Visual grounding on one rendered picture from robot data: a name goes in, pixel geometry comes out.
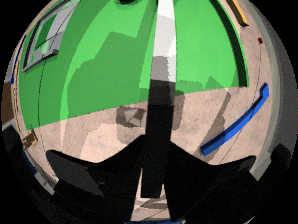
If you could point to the green flat mat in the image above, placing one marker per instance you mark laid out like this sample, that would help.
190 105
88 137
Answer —
105 59

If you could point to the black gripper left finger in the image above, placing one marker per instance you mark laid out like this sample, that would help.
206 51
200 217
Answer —
116 177

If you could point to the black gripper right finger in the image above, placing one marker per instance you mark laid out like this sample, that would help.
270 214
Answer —
189 180

